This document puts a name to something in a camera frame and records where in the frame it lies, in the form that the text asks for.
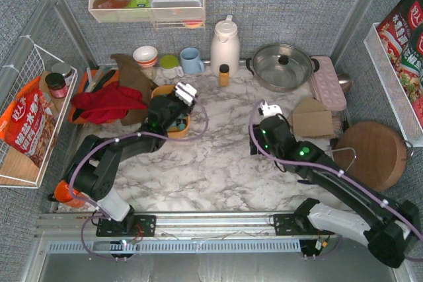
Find orange plastic storage basket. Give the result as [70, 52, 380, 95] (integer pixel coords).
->
[151, 85, 190, 139]

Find brown cloth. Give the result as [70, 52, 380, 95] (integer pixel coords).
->
[110, 53, 158, 126]

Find red cloth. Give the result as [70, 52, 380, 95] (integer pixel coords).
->
[70, 81, 147, 124]

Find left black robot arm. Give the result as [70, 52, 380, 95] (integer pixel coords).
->
[63, 87, 198, 236]

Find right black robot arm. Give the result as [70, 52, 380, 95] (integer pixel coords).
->
[249, 114, 422, 268]

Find white mesh right basket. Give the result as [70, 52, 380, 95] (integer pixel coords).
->
[364, 22, 422, 147]

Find cardboard pieces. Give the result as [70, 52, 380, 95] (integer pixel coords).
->
[288, 97, 334, 138]

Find green lid white cup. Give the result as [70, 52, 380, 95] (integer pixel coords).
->
[159, 55, 184, 79]

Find light blue mug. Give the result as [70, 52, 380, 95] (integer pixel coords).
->
[180, 48, 205, 75]

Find white orange striped bowl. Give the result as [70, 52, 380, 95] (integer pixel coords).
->
[132, 46, 158, 68]

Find steel pot with lid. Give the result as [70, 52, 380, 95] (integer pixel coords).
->
[245, 44, 320, 93]

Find black kitchen knife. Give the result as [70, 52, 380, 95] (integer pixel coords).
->
[83, 69, 116, 92]

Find pink egg tray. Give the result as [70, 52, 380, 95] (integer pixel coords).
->
[310, 55, 346, 112]

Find orange spice bottle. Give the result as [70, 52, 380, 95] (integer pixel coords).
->
[219, 64, 229, 87]

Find white thermos jug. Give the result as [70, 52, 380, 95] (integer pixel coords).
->
[210, 15, 241, 77]

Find orange cutting board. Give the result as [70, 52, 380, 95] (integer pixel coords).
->
[67, 69, 123, 124]

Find round wooden board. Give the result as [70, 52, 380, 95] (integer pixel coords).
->
[332, 122, 407, 192]

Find glass jar silver lid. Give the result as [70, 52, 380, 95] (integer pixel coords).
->
[52, 62, 73, 81]

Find clear plastic containers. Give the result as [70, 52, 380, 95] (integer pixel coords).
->
[150, 0, 203, 21]

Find red jar black lid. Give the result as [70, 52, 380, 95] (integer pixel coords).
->
[45, 73, 68, 99]

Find orange cup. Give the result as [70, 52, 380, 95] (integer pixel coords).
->
[53, 180, 85, 209]

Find orange snack bag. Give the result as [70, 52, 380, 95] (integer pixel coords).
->
[1, 77, 56, 168]

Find red seasoning packets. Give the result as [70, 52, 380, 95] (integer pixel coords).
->
[377, 0, 422, 103]

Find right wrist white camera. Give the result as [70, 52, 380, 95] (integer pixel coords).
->
[258, 102, 283, 118]

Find wrist white camera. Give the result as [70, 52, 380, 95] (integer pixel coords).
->
[258, 102, 283, 118]
[174, 82, 198, 106]

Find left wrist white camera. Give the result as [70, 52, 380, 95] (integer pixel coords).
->
[174, 82, 198, 106]

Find white wire side basket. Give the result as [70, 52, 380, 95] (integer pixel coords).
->
[1, 35, 78, 188]

